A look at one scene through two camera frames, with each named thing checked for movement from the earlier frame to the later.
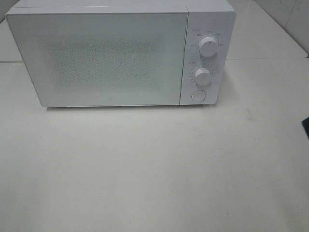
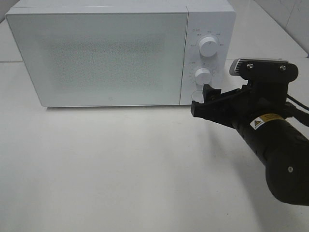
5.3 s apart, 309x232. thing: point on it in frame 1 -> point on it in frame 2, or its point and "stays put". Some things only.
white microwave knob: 202,76 stays put
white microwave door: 77,59 stays put
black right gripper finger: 305,123 -> 260,112
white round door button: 199,95 stays put
